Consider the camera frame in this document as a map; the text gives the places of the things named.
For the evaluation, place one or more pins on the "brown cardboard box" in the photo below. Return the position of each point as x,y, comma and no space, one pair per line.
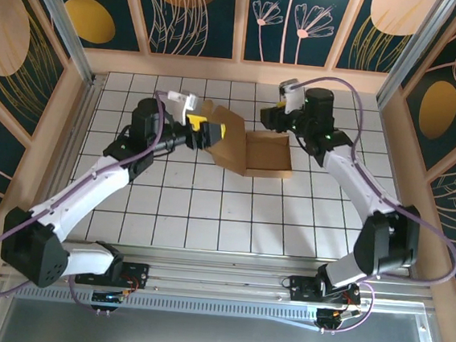
262,154

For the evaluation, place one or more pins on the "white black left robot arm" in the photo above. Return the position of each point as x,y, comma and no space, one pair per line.
85,189

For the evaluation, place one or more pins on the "small circuit board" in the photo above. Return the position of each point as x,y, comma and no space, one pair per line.
335,316
108,298

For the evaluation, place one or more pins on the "grey metal sheet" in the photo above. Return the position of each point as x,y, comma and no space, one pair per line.
212,339

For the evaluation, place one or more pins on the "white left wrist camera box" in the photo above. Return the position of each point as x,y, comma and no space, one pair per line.
182,102

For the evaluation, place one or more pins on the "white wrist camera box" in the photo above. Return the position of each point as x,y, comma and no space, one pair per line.
291,98
182,102

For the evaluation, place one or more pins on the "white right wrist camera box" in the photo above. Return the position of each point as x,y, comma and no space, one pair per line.
291,98

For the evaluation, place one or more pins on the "aluminium side rail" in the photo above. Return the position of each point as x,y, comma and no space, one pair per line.
85,117

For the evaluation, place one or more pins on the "aluminium frame post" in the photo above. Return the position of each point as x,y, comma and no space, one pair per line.
64,22
413,51

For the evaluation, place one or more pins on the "aluminium mounting rail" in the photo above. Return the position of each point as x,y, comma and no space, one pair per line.
218,275

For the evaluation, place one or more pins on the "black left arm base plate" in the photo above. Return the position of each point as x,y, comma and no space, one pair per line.
137,275

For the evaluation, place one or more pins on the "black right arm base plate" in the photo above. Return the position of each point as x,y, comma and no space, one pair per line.
301,289

